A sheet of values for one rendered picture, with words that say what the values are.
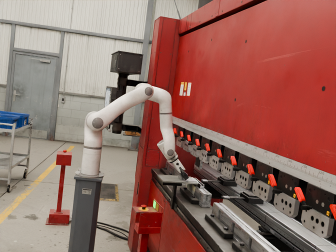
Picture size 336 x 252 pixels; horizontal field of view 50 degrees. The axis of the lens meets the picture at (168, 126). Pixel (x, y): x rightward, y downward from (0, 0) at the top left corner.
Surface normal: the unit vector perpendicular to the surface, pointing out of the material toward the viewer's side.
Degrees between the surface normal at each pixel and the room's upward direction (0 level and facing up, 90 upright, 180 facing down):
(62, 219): 90
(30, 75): 90
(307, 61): 90
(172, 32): 90
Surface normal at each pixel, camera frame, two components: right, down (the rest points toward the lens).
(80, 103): 0.11, 0.11
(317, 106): -0.96, -0.10
